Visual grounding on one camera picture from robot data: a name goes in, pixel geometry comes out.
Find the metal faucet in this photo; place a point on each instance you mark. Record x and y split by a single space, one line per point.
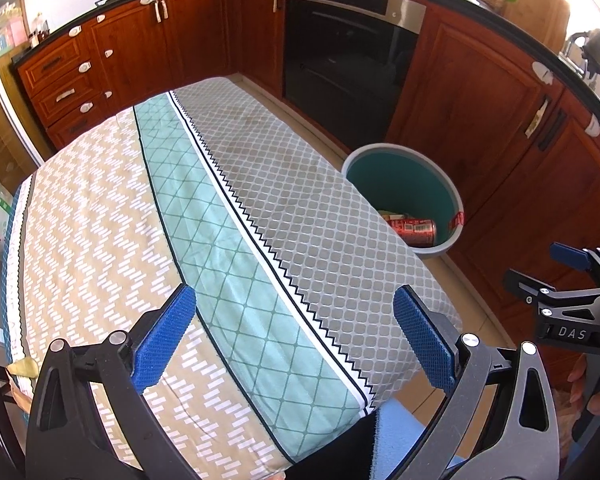
592 47

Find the wooden cutting board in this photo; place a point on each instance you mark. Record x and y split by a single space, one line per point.
535 5

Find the yellow-green peel scrap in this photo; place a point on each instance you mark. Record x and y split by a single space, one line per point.
25 367

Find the patterned tablecloth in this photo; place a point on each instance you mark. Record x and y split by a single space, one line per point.
255 210

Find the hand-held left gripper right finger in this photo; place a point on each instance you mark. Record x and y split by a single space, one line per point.
425 345

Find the brown wooden kitchen cabinets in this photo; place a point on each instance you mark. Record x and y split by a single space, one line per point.
195 40

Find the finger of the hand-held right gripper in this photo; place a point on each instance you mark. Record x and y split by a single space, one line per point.
570 255
525 282

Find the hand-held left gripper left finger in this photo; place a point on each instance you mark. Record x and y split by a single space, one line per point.
165 340

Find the light blue fleece garment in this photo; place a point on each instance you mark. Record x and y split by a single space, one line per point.
397 435

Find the person's right hand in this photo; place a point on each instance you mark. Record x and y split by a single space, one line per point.
577 377

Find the black built-in oven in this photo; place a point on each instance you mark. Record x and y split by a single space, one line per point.
340 75

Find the grey bin with teal inside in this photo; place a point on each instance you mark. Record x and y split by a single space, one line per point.
405 185

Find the red drink can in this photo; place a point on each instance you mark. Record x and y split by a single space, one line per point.
415 230

